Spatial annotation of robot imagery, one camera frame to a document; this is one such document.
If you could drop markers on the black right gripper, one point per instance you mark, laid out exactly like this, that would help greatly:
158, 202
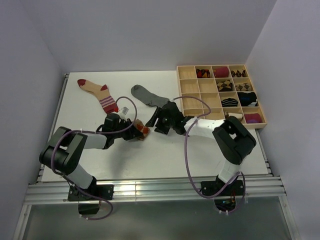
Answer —
160, 128

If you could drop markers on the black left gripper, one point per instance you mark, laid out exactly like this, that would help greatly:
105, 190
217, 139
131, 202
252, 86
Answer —
132, 133

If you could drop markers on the tan orange argyle sock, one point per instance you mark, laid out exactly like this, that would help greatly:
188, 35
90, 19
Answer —
138, 124

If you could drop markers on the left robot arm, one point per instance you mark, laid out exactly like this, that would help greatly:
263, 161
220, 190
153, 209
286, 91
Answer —
63, 151

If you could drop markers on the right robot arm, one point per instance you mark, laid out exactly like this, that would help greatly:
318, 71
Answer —
233, 139

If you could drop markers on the tan sock with purple stripes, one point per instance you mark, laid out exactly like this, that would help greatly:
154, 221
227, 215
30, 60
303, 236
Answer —
101, 92

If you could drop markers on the red orange argyle rolled sock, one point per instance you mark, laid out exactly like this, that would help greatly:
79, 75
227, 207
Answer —
203, 73

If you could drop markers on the black white striped rolled sock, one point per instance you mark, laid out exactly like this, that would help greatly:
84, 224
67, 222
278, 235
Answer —
229, 102

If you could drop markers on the brown tan argyle rolled sock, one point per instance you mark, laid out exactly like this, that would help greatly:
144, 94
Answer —
225, 86

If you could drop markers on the wooden compartment tray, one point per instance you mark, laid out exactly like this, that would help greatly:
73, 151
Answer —
201, 96

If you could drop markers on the crimson rolled sock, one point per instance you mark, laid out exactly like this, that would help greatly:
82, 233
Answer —
221, 72

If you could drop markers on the beige rolled sock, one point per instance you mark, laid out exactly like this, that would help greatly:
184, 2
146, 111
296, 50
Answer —
239, 116

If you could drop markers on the black blue rolled sock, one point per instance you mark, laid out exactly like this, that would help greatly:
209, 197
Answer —
248, 99

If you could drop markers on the brown white argyle rolled sock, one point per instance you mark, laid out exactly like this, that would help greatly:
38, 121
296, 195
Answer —
238, 73

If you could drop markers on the magenta purple rolled sock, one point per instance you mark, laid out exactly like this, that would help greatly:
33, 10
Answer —
253, 118

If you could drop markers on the grey brown argyle rolled sock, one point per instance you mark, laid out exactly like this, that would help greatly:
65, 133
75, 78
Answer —
243, 87

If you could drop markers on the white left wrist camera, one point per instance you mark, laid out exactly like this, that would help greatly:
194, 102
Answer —
123, 112

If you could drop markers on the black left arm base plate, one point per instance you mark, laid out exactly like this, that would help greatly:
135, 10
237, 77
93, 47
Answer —
90, 200

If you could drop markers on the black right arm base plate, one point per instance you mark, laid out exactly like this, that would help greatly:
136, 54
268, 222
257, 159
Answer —
232, 190

